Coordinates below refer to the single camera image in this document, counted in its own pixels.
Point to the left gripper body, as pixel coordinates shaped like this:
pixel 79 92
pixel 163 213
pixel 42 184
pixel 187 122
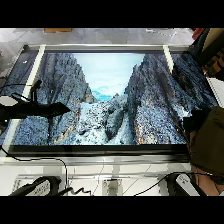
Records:
pixel 55 109

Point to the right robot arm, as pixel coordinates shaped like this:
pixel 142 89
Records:
pixel 182 185

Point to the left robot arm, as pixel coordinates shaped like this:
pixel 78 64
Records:
pixel 20 110

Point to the silver frame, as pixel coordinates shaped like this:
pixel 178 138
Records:
pixel 113 163

